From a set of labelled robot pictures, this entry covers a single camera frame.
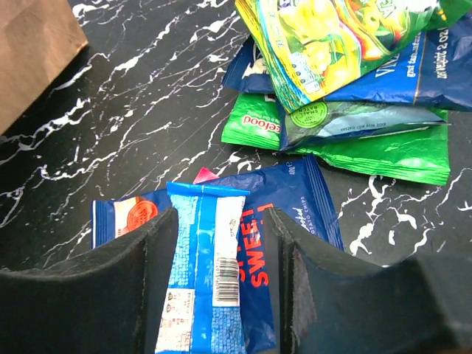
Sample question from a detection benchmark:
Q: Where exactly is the blue sweet chilli chips bag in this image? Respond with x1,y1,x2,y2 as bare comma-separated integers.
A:
91,156,343,353

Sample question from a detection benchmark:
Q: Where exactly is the yellow green snack bag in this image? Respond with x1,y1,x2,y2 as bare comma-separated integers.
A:
235,0,471,113

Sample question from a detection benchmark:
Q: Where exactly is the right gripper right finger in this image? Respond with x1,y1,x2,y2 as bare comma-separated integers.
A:
265,208,471,353

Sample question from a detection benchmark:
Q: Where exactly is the light blue wafer packet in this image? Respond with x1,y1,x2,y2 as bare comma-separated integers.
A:
155,183,249,353

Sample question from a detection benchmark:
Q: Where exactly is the green cassava chips bag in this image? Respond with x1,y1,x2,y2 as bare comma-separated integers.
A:
221,94,451,186

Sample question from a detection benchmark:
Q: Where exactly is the brown paper bag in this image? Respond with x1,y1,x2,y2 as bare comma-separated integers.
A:
1,0,88,132

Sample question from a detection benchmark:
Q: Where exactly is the red snack packet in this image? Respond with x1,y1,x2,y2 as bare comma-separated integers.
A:
193,167,219,184

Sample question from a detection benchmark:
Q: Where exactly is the dark blue potato chips bag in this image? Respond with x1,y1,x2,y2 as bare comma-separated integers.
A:
223,10,471,111

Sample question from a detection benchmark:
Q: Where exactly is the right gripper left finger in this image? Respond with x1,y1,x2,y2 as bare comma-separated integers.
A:
1,208,178,353

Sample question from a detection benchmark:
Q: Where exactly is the blue Burts chips bag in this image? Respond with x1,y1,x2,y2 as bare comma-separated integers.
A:
278,101,447,151

